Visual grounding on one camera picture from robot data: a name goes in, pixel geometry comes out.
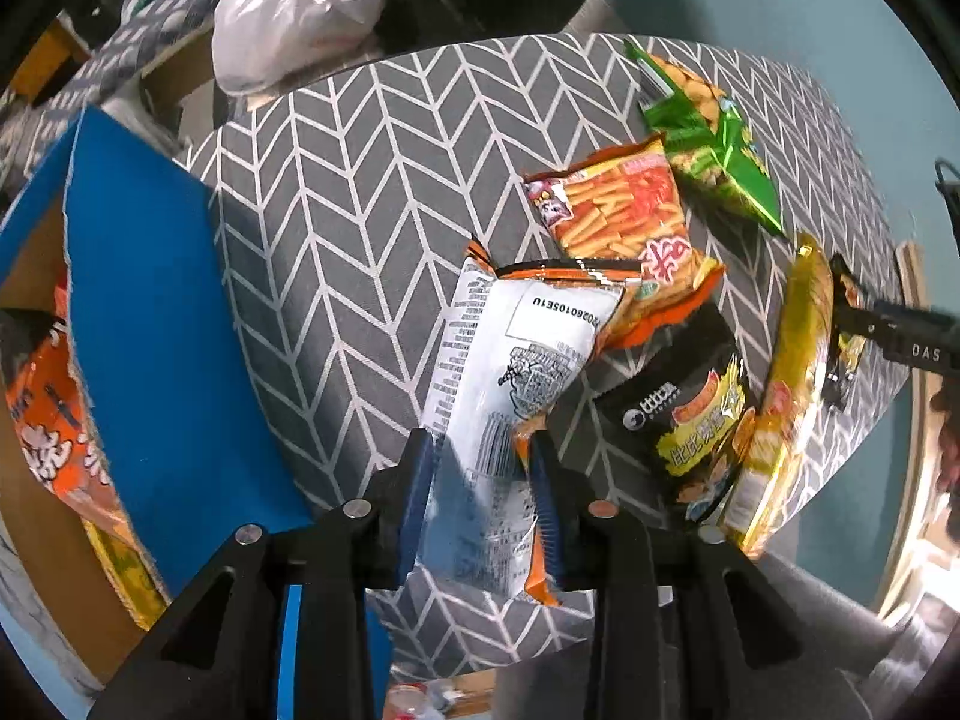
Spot black noodle snack bag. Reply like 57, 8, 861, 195
596, 302, 757, 530

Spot white orange snack bag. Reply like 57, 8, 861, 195
418, 242, 636, 598

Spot long yellow cracker pack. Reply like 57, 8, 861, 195
719, 232, 833, 557

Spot blue cardboard box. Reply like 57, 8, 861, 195
2, 109, 389, 718

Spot green peanut snack bag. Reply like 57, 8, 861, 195
623, 37, 784, 236

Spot grey chevron ottoman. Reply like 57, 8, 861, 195
185, 34, 908, 679

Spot orange fries snack bag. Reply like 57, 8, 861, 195
523, 135, 726, 349

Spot orange snack bag in box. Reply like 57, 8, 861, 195
2, 309, 133, 544

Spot white plastic bag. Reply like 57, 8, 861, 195
212, 0, 386, 98

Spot checkered bench cushion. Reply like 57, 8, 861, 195
14, 0, 218, 177

